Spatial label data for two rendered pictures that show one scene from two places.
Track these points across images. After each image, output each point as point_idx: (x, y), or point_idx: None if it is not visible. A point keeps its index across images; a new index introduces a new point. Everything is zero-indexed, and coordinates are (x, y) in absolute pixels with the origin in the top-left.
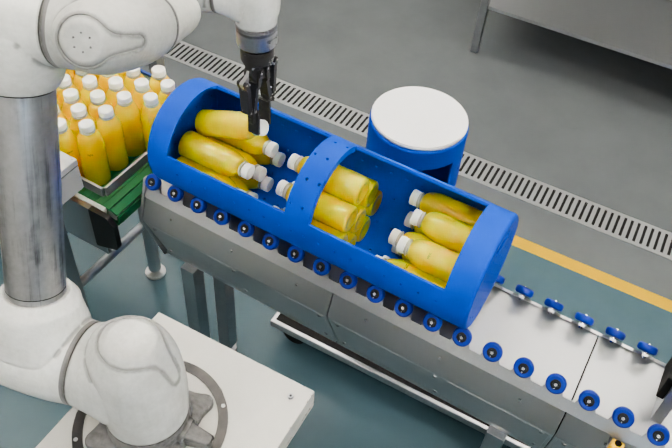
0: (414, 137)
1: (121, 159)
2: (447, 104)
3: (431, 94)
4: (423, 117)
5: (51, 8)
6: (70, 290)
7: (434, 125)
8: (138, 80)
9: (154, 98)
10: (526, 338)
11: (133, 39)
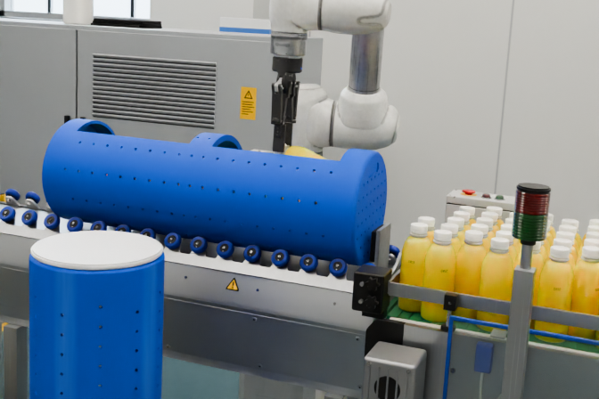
0: (110, 235)
1: None
2: (54, 253)
3: (73, 259)
4: (94, 245)
5: None
6: (347, 89)
7: (81, 240)
8: (454, 225)
9: (420, 216)
10: (37, 220)
11: None
